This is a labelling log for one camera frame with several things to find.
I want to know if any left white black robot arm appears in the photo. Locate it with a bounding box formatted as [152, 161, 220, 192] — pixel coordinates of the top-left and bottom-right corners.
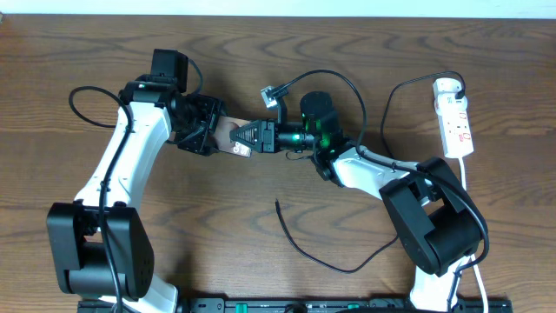
[46, 49, 225, 312]

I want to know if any black charger cable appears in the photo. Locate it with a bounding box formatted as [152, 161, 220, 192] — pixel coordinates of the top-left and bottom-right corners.
[274, 70, 467, 275]

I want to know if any white power strip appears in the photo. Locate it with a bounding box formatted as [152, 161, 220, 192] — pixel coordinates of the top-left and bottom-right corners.
[433, 77, 473, 159]

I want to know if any black mounting rail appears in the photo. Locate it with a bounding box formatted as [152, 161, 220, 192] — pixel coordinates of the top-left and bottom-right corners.
[76, 298, 513, 313]

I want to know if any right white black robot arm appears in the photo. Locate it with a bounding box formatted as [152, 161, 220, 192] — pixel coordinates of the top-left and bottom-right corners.
[229, 91, 487, 311]

